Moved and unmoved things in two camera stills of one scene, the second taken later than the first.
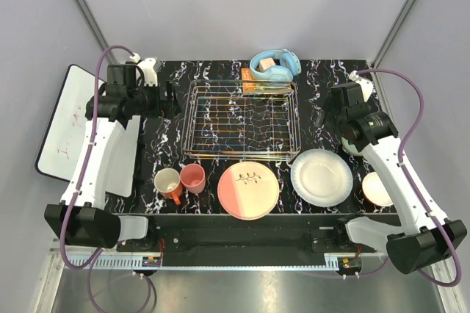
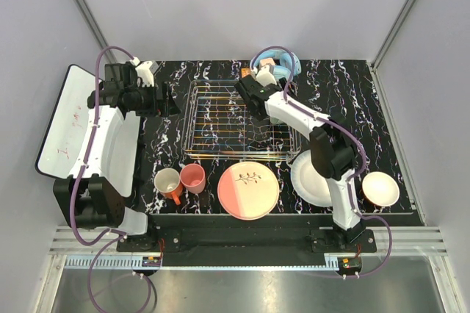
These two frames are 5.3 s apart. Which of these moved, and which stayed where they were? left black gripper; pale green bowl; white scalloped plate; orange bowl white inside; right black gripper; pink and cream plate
Moved: right black gripper; pale green bowl
Stayed: pink and cream plate; orange bowl white inside; left black gripper; white scalloped plate
